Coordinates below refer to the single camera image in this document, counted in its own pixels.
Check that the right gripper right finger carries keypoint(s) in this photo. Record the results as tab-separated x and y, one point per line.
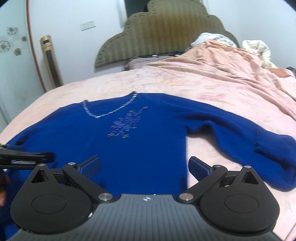
204	173

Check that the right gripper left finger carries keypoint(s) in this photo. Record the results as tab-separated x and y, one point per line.
83	173

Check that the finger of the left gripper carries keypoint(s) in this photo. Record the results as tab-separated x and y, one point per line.
15	157

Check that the blue knit sweater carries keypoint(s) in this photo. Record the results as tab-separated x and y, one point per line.
140	140

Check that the glass wardrobe door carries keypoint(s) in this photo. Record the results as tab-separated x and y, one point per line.
20	83

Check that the gold tower air conditioner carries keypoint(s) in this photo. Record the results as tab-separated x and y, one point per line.
50	61

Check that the orange blanket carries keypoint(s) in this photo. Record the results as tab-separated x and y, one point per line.
218	61

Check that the white pillow behind blanket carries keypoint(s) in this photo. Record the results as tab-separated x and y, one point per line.
203	37

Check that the white crumpled quilt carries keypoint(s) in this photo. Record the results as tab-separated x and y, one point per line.
259	48

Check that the olive green headboard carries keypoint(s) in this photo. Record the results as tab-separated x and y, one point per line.
166	27

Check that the dark window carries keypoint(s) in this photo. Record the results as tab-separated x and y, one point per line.
135	6

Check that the white wall switch plate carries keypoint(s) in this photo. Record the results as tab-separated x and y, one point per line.
87	25

